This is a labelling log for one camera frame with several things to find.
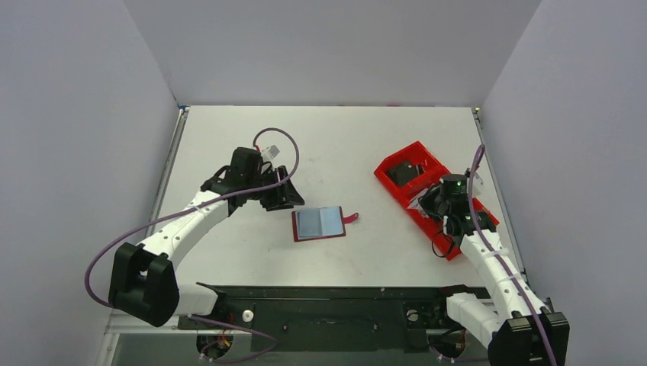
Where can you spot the red plastic divided tray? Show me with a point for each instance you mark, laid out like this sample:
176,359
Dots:
442,245

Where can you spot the white card in tray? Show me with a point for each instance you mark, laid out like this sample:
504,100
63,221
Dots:
423,202

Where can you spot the red leather card holder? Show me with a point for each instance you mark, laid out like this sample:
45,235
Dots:
320,223

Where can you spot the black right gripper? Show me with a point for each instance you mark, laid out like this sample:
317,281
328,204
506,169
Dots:
430,200

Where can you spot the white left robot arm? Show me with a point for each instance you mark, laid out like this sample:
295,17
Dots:
143,280

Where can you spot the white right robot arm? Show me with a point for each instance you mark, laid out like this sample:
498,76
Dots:
520,329

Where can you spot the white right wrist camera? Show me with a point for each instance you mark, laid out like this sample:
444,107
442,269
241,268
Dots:
476,180

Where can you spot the aluminium frame rail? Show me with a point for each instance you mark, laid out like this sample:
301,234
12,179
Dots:
282,317

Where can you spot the black card in tray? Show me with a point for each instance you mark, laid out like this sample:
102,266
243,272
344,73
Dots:
404,173

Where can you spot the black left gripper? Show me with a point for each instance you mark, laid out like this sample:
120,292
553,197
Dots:
278,189

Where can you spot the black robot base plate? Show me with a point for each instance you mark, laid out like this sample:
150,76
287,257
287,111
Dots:
345,339

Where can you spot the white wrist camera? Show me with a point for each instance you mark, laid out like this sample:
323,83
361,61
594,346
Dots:
270,153
476,180

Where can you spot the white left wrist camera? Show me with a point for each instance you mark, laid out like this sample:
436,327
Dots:
270,153

